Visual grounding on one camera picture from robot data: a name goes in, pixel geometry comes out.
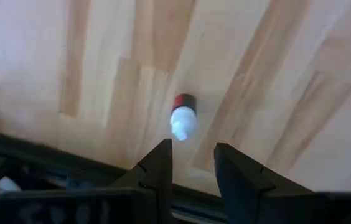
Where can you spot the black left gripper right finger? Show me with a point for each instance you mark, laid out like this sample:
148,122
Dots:
244,193

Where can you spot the small red dropper bottle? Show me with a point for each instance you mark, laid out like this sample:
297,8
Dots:
183,121

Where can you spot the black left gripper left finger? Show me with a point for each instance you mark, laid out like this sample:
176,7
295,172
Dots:
150,193

